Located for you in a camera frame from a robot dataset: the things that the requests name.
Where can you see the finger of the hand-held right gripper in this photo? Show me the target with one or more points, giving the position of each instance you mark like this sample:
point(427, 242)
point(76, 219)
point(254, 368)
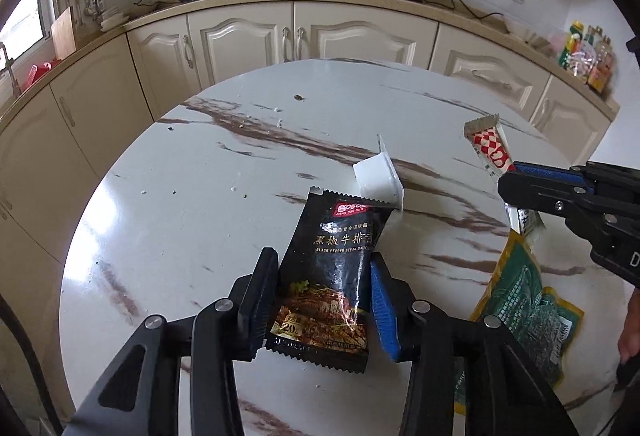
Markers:
point(550, 171)
point(535, 193)

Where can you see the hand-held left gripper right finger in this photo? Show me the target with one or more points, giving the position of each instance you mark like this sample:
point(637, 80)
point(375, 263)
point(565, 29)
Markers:
point(382, 311)

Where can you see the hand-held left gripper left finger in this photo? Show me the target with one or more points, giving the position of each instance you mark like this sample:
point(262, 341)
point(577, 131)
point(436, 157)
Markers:
point(260, 301)

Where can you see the long red white checkered wrapper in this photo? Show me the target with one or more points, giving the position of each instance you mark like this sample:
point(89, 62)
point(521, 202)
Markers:
point(487, 145)

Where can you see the black sauce packet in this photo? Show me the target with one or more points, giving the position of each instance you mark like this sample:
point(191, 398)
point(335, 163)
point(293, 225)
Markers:
point(335, 256)

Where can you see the person's right hand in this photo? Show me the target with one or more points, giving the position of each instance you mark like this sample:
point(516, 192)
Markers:
point(631, 331)

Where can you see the small black white packet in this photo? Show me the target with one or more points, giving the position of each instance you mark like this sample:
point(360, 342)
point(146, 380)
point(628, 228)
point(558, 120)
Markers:
point(525, 223)

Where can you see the round marble table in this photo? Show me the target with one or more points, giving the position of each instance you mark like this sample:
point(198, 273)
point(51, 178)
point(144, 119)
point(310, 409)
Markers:
point(200, 216)

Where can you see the green yellow pickle packet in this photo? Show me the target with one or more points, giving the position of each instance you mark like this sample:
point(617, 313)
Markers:
point(530, 301)

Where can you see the group of condiment bottles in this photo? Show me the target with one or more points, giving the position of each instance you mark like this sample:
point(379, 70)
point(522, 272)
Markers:
point(585, 58)

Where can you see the white plastic cup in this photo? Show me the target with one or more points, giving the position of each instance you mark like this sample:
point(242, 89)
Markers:
point(375, 178)

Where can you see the white bowl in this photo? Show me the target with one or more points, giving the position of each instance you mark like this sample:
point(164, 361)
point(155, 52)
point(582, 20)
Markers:
point(521, 31)

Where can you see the red dish basket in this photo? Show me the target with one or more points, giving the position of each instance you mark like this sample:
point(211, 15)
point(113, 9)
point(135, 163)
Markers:
point(44, 71)

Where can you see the stack of white bowls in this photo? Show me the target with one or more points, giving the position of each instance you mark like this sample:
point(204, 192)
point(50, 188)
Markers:
point(114, 19)

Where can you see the wooden cutting board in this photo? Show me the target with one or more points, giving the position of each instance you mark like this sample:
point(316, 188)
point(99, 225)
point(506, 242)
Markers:
point(63, 35)

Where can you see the steel faucet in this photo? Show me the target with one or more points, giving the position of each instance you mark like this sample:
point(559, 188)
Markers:
point(9, 70)

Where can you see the sliding window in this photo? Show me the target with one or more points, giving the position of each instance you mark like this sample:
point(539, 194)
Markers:
point(25, 20)

